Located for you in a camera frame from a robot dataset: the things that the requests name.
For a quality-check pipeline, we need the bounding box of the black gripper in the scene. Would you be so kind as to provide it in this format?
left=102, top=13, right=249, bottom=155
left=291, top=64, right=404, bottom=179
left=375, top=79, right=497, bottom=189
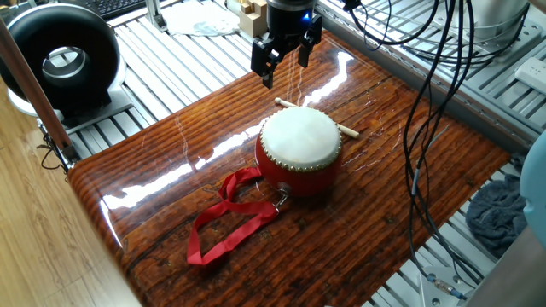
left=250, top=0, right=324, bottom=90

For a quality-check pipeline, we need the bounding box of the wooden drumstick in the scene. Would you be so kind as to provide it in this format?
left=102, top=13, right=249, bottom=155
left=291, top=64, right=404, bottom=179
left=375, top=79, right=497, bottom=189
left=274, top=96, right=360, bottom=140

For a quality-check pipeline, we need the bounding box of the red drum with white skin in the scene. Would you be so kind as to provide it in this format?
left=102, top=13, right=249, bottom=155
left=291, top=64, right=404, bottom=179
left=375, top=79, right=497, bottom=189
left=254, top=106, right=344, bottom=198

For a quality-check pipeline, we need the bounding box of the wooden block puzzle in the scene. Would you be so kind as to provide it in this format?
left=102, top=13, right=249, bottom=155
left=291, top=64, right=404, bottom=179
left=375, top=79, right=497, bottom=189
left=237, top=0, right=269, bottom=38

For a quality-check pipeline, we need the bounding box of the white crumpled cloth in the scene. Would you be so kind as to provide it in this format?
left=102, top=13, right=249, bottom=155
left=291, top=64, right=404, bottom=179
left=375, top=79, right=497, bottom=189
left=160, top=0, right=242, bottom=38

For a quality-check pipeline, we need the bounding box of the black keyboard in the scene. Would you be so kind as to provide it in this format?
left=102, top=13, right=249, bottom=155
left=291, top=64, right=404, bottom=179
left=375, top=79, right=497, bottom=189
left=83, top=0, right=148, bottom=20

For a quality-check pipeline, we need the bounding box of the glossy wood grain board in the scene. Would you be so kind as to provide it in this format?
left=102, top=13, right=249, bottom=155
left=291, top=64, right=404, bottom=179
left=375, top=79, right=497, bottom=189
left=67, top=29, right=512, bottom=307

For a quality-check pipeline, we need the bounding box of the white power strip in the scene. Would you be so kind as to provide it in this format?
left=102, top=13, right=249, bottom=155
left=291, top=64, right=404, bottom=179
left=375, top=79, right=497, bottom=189
left=514, top=56, right=546, bottom=96

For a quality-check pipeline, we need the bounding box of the dark grey towel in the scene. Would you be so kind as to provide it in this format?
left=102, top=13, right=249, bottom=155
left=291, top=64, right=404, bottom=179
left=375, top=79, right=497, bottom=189
left=464, top=153, right=530, bottom=260

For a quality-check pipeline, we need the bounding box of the aluminium upright post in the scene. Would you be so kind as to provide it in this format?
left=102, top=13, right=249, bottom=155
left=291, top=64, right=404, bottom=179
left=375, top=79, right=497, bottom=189
left=144, top=0, right=168, bottom=33

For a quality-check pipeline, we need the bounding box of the red ribbon strap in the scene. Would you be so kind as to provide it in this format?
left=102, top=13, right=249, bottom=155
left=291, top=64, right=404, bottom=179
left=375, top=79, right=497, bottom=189
left=186, top=165, right=281, bottom=267

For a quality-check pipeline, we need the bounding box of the black cable bundle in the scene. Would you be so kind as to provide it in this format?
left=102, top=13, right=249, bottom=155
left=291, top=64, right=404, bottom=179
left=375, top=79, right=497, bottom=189
left=340, top=0, right=532, bottom=295

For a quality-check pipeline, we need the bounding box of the silver pedestal plate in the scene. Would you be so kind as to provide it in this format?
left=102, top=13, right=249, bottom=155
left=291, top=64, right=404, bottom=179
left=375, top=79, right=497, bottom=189
left=430, top=0, right=545, bottom=59

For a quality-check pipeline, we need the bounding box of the slanted frame post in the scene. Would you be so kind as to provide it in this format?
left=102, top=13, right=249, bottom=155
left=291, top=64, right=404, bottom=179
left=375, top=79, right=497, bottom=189
left=0, top=19, right=80, bottom=163

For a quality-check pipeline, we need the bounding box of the loose wire bundle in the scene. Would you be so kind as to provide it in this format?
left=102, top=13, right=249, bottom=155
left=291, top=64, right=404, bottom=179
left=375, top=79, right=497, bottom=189
left=36, top=133, right=69, bottom=172

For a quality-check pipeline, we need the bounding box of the black ring shaped device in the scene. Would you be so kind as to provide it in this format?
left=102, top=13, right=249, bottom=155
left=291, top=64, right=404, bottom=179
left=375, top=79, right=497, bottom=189
left=0, top=3, right=134, bottom=129

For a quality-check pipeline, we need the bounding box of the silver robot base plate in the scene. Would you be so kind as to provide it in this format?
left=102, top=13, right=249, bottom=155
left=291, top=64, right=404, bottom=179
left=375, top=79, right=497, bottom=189
left=419, top=265, right=475, bottom=307

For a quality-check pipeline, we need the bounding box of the black cable with metal connector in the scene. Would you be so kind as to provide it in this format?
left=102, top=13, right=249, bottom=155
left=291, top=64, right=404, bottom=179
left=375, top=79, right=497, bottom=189
left=403, top=0, right=477, bottom=300

